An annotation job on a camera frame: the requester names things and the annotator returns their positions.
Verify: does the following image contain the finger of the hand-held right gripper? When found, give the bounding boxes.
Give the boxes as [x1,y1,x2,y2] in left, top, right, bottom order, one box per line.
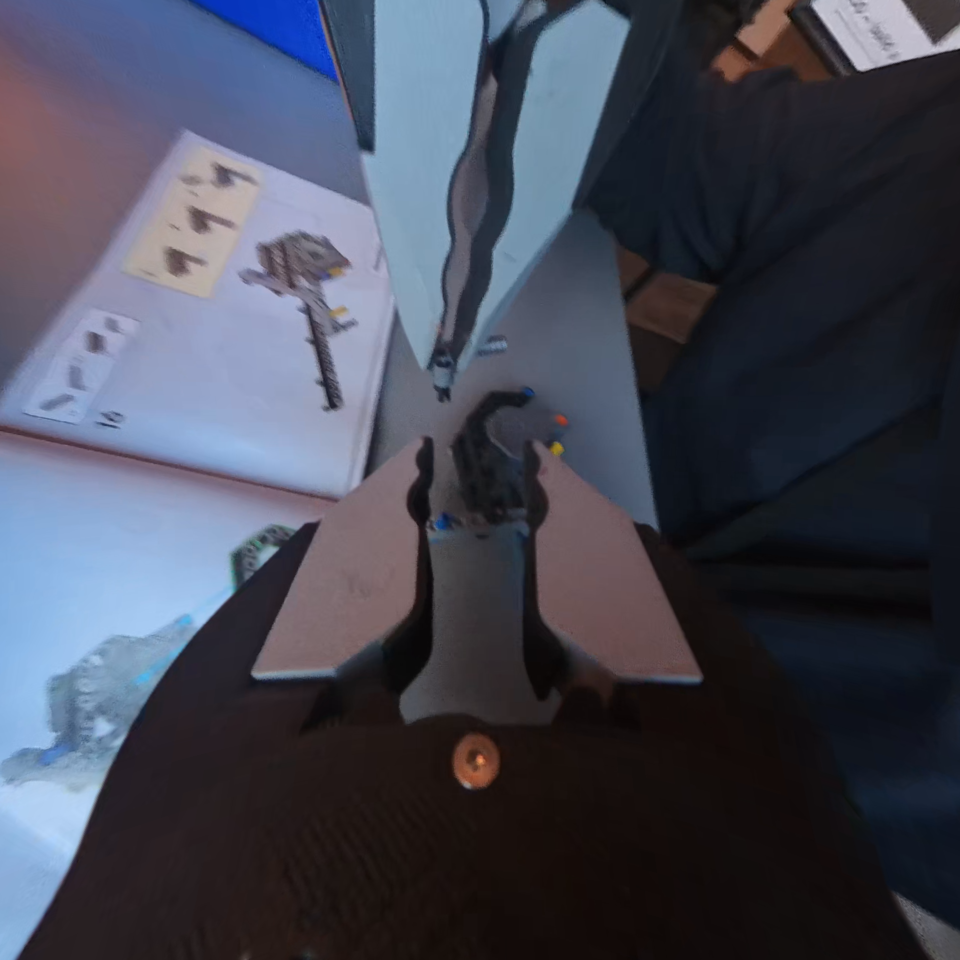
[450,0,633,369]
[358,0,492,369]

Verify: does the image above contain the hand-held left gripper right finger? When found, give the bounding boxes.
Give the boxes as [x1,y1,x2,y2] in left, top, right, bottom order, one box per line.
[522,438,705,702]

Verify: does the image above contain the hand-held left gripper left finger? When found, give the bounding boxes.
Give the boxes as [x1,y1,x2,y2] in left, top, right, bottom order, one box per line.
[251,435,436,695]

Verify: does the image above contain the lego technic assembly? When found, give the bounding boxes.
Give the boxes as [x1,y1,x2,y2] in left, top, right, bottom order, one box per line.
[429,384,571,537]

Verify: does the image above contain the lego instruction booklet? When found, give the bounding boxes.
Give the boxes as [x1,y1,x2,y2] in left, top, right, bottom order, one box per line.
[0,127,399,960]

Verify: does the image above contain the blue panel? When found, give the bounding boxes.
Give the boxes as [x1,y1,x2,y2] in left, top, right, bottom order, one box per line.
[187,0,339,80]

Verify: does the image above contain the person's dark clothed body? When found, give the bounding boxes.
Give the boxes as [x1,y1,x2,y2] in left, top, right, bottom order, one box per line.
[645,210,960,924]

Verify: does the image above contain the white paper sheet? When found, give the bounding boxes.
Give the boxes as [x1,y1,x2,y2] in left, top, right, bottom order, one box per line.
[810,0,954,72]

